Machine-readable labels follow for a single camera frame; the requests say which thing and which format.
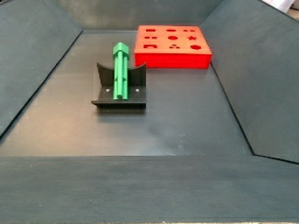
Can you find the green three prong object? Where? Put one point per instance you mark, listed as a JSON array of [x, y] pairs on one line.
[[120, 83]]

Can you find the black curved fixture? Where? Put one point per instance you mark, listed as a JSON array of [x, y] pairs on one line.
[[136, 88]]

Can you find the red shape sorter block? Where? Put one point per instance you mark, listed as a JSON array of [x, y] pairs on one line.
[[171, 46]]

